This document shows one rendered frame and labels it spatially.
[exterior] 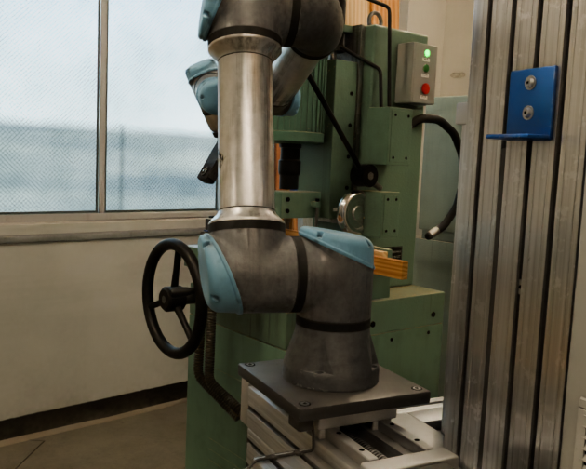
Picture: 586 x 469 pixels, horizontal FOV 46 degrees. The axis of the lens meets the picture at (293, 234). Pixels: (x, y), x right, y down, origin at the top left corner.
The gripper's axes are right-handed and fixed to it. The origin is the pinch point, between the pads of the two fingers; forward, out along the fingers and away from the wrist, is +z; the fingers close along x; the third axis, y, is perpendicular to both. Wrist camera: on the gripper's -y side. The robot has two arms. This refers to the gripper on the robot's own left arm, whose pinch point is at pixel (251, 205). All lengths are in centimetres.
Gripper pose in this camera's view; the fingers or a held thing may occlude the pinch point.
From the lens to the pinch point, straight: 166.5
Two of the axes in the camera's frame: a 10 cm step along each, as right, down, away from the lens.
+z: 3.5, 8.4, 4.1
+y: 7.0, -5.3, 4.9
